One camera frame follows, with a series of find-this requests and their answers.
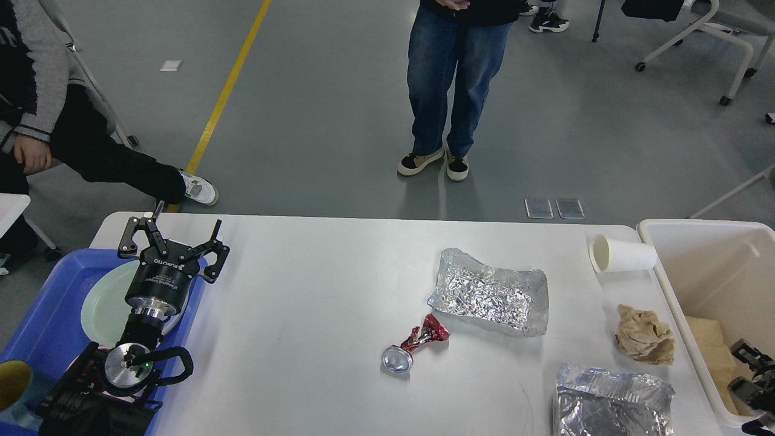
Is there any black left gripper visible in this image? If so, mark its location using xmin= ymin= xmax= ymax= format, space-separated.
xmin=117 ymin=201 xmax=231 ymax=319

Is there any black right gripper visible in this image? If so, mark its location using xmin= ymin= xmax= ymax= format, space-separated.
xmin=728 ymin=340 xmax=774 ymax=436

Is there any brown paper bag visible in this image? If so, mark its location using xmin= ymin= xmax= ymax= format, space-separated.
xmin=686 ymin=315 xmax=739 ymax=415

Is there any silver plastic bag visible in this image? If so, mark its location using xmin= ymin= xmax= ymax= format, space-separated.
xmin=552 ymin=363 xmax=674 ymax=435

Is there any aluminium foil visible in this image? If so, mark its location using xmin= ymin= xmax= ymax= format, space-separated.
xmin=427 ymin=248 xmax=550 ymax=337

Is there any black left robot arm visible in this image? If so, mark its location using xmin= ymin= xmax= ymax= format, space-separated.
xmin=36 ymin=202 xmax=230 ymax=435

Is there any white plastic bin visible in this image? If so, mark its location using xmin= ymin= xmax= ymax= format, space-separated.
xmin=637 ymin=220 xmax=774 ymax=435

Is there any crumpled beige paper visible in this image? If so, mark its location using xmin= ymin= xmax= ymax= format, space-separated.
xmin=615 ymin=304 xmax=674 ymax=365

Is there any blue plastic tray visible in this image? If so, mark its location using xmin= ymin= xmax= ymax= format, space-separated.
xmin=2 ymin=249 xmax=206 ymax=435

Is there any seated person at left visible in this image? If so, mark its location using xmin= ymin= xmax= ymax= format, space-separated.
xmin=0 ymin=0 xmax=219 ymax=267

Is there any white floor tag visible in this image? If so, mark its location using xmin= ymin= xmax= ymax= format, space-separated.
xmin=159 ymin=60 xmax=183 ymax=72

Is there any white paper cup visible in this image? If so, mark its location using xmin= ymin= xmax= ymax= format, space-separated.
xmin=589 ymin=234 xmax=657 ymax=273

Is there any dark blue mug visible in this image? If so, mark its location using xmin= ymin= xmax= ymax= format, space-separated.
xmin=1 ymin=360 xmax=56 ymax=431

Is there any crushed red can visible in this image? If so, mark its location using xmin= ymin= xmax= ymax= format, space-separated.
xmin=380 ymin=314 xmax=450 ymax=374

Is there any clear floor plate right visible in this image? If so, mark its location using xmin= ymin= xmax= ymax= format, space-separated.
xmin=555 ymin=198 xmax=585 ymax=220

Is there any clear floor plate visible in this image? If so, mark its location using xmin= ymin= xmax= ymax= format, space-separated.
xmin=555 ymin=198 xmax=585 ymax=220
xmin=525 ymin=198 xmax=554 ymax=220

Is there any white office chair left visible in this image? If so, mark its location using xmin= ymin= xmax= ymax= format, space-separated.
xmin=37 ymin=1 xmax=139 ymax=147

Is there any white office chair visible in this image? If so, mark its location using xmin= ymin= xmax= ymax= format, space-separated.
xmin=37 ymin=1 xmax=139 ymax=147
xmin=592 ymin=0 xmax=775 ymax=107

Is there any clear floor plate left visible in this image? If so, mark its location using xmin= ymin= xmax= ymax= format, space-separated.
xmin=525 ymin=198 xmax=554 ymax=220

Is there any person in blue jeans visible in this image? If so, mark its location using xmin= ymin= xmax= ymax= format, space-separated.
xmin=397 ymin=1 xmax=521 ymax=182

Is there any white office chair right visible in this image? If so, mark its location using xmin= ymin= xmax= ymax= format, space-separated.
xmin=592 ymin=0 xmax=775 ymax=107

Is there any person in dark jeans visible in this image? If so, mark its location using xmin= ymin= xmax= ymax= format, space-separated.
xmin=518 ymin=1 xmax=569 ymax=33

